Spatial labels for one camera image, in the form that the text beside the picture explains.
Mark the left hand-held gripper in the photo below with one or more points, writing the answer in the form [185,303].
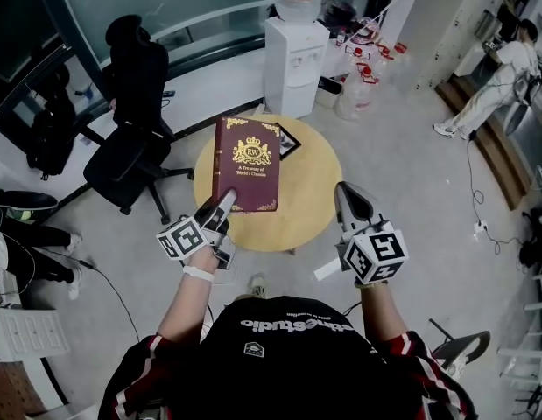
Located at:
[183,239]

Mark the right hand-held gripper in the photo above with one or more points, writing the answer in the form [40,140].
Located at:
[375,256]

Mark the burgundy gold crest book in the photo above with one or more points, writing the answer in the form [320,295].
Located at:
[248,177]

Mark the person's right forearm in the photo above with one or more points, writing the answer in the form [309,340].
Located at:
[382,313]

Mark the person's left forearm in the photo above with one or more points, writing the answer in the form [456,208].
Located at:
[185,309]

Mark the round wooden table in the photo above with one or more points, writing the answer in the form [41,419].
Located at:
[305,199]

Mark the white wristband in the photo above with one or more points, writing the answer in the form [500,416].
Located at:
[198,274]

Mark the white paper sheet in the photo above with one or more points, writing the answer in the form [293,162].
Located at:
[327,269]

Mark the person's left shoe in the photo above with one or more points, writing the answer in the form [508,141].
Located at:
[257,284]

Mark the black office chair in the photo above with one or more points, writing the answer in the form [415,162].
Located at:
[130,147]

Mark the white power strip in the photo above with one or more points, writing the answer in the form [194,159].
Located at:
[258,108]

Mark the clear jug red cap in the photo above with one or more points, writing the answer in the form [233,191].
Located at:
[385,57]
[403,53]
[358,55]
[356,96]

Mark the white bin black lid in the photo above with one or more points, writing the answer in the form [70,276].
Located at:
[329,92]

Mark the small dark device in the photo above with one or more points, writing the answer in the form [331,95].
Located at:
[168,93]

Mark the wooden step platform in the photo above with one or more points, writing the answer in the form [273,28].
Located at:
[494,151]

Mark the white water dispenser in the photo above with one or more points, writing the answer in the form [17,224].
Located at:
[292,68]

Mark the person's black red jersey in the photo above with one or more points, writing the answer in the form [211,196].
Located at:
[288,366]

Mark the grey chair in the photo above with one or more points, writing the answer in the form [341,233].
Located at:
[467,348]

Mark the small clear bottle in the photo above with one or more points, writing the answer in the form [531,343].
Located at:
[340,38]

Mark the black backpack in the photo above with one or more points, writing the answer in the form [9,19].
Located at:
[49,134]

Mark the white locker cabinet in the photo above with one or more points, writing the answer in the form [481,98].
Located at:
[454,24]

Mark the frosted glass whiteboard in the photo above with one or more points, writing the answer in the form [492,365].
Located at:
[165,7]

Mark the white metal rack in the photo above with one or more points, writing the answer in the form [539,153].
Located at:
[529,344]

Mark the white drawer cabinet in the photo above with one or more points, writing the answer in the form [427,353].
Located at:
[30,326]

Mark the black picture frame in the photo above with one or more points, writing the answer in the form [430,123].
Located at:
[289,143]

